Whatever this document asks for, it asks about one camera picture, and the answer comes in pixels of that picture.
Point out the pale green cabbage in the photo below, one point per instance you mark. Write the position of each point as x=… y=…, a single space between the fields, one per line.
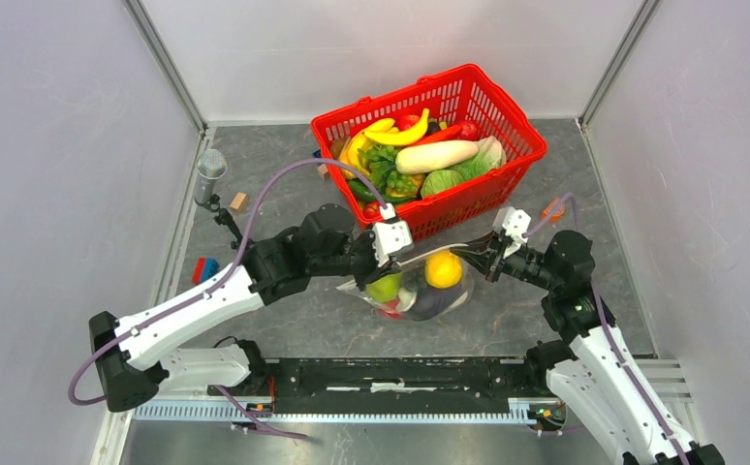
x=490 y=156

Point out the purple eggplant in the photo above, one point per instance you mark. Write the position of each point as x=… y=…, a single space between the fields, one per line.
x=432 y=302

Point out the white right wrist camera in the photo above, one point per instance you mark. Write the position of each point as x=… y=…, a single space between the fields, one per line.
x=511 y=225

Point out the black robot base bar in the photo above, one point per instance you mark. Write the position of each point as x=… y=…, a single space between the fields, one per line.
x=392 y=385

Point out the wooden block behind basket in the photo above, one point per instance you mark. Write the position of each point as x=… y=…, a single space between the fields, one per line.
x=323 y=172

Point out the green lettuce leaf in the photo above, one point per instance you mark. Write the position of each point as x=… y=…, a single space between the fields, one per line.
x=380 y=162

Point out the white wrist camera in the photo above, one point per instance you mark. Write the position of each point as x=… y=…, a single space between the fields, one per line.
x=392 y=235
x=511 y=225

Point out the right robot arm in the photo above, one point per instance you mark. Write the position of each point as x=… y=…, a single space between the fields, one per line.
x=589 y=366

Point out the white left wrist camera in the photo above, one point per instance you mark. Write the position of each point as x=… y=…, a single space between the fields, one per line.
x=392 y=235

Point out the yellow lemon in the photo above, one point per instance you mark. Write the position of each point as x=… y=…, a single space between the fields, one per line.
x=443 y=269

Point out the red blue toy brick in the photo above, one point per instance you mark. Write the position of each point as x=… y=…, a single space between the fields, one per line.
x=204 y=269

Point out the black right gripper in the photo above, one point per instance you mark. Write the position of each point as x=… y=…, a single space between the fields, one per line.
x=485 y=254

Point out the white garlic bulb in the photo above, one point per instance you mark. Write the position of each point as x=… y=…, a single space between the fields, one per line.
x=406 y=300

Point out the green grape bunch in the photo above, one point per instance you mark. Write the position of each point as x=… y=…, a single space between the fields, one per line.
x=403 y=185

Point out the small wooden block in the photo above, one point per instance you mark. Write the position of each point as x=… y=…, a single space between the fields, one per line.
x=239 y=203

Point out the white long squash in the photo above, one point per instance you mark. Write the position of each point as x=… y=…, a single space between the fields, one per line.
x=434 y=156

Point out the yellow banana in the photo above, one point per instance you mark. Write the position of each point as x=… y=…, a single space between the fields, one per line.
x=402 y=138
x=352 y=156

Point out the orange slice toy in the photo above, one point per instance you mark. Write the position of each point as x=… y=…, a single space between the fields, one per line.
x=554 y=211

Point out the red plastic basket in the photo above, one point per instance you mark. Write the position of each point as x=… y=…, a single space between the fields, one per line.
x=462 y=93

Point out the red apple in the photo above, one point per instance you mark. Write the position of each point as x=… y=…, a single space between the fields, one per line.
x=406 y=121
x=468 y=130
x=391 y=309

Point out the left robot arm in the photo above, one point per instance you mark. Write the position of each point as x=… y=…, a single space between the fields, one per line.
x=141 y=355

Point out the red chili pepper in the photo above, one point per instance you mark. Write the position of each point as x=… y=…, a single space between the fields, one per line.
x=450 y=133

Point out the dark green cucumber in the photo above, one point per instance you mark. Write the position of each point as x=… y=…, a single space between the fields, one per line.
x=362 y=193

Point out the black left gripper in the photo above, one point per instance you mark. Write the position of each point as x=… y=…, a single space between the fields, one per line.
x=374 y=271

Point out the green lime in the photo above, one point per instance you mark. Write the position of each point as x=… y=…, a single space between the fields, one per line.
x=385 y=289

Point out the clear zip top bag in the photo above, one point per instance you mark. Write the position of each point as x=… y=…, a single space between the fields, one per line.
x=413 y=279

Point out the black mini tripod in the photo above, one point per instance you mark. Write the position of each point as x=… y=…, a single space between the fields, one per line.
x=223 y=217

